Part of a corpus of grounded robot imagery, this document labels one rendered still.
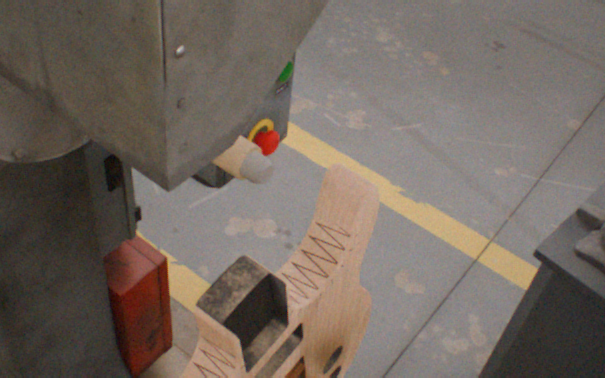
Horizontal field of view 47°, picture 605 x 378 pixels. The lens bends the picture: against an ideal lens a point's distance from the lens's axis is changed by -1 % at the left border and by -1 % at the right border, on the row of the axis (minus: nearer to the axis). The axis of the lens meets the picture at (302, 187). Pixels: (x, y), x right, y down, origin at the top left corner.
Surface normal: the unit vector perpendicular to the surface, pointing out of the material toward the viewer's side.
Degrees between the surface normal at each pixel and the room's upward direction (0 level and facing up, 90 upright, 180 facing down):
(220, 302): 15
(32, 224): 90
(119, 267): 0
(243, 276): 6
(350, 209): 79
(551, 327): 90
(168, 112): 90
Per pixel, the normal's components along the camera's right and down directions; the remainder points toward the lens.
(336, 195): -0.58, 0.36
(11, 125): 0.69, 0.60
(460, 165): 0.10, -0.69
